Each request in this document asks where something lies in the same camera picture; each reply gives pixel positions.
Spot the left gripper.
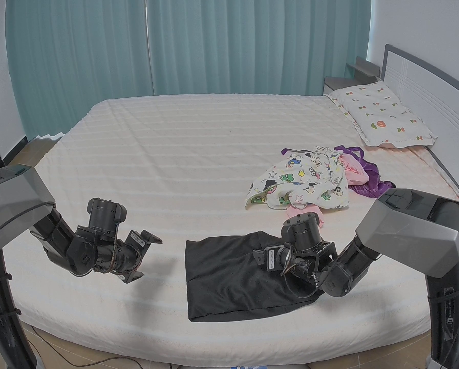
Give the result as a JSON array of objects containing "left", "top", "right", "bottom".
[{"left": 110, "top": 231, "right": 163, "bottom": 284}]

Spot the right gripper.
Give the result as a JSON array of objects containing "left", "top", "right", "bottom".
[{"left": 252, "top": 248, "right": 320, "bottom": 283}]

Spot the black T-shirt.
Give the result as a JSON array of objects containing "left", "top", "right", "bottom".
[{"left": 185, "top": 231, "right": 324, "bottom": 323}]

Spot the pink garment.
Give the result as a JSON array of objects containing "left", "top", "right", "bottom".
[
  {"left": 285, "top": 204, "right": 326, "bottom": 230},
  {"left": 341, "top": 154, "right": 370, "bottom": 187}
]

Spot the white printed garment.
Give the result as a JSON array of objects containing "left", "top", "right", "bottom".
[{"left": 245, "top": 145, "right": 350, "bottom": 211}]

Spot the bed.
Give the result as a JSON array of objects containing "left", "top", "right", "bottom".
[{"left": 8, "top": 44, "right": 459, "bottom": 364}]

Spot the purple garment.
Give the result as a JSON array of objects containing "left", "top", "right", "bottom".
[{"left": 281, "top": 146, "right": 397, "bottom": 200}]

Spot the white printed pillow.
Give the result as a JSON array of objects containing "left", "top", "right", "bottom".
[{"left": 325, "top": 81, "right": 437, "bottom": 148}]

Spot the grey bedside table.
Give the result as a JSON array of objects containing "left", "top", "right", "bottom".
[{"left": 323, "top": 56, "right": 381, "bottom": 96}]

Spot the blue-green curtain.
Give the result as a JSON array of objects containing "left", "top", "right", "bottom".
[
  {"left": 7, "top": 0, "right": 155, "bottom": 139},
  {"left": 147, "top": 0, "right": 373, "bottom": 97}
]

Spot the black cable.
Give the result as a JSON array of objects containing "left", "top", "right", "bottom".
[
  {"left": 31, "top": 325, "right": 145, "bottom": 369},
  {"left": 284, "top": 271, "right": 325, "bottom": 299}
]

